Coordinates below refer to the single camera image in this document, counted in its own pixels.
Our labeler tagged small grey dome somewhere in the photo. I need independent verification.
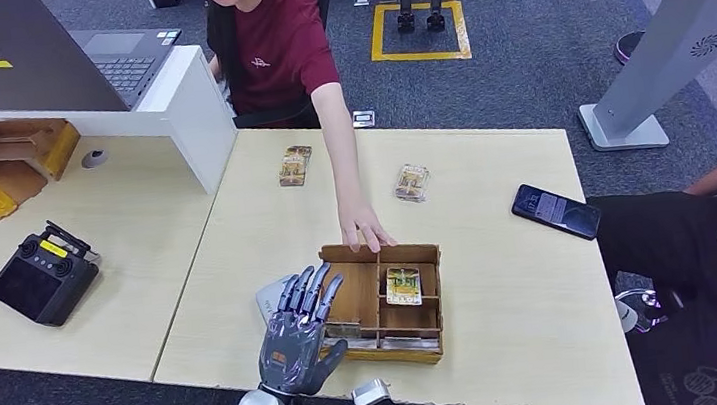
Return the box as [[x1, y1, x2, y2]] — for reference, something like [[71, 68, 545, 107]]
[[80, 147, 110, 171]]

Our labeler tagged silvery card stack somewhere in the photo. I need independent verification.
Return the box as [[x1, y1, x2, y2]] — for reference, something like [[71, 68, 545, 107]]
[[379, 332, 443, 360], [339, 333, 381, 354]]

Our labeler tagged black remote controller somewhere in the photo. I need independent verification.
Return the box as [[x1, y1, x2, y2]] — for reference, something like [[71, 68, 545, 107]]
[[0, 215, 108, 335]]

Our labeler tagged dark grey laptop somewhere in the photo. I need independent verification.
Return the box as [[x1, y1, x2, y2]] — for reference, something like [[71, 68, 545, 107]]
[[0, 0, 191, 127]]

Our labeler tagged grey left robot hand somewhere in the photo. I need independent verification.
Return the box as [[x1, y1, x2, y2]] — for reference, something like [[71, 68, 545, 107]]
[[247, 260, 357, 403]]

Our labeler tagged white desk shelf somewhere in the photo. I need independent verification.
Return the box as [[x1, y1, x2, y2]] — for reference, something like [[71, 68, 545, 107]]
[[0, 39, 244, 219]]

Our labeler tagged brown wooden card holder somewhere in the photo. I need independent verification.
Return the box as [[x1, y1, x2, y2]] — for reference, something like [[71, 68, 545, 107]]
[[0, 111, 90, 223]]

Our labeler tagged person's left hand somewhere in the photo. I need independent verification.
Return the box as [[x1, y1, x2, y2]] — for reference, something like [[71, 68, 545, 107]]
[[337, 198, 398, 257]]

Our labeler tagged black round base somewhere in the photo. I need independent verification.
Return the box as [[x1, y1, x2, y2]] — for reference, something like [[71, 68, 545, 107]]
[[611, 29, 650, 66]]

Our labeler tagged grey kiosk stand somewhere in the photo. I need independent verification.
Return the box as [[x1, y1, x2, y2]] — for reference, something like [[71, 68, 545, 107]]
[[567, 0, 717, 157]]

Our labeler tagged person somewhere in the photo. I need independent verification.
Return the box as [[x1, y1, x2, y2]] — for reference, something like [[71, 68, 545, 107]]
[[182, 0, 398, 271], [582, 131, 717, 405]]

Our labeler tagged black smartphone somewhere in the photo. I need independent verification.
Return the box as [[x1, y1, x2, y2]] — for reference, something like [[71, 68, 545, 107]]
[[508, 176, 605, 249]]

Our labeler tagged gold patterned card stack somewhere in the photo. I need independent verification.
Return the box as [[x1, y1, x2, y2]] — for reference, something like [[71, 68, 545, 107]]
[[275, 143, 317, 190]]

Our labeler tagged wrapped gold card stack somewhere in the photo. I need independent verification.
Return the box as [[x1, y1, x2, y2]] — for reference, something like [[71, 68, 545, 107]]
[[390, 161, 434, 207]]

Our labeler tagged wooden compartment box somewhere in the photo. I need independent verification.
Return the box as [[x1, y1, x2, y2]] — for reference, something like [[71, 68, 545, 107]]
[[313, 232, 453, 377]]

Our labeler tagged chrome chair base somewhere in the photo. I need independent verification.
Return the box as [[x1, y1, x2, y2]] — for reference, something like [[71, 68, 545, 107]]
[[612, 283, 670, 338]]

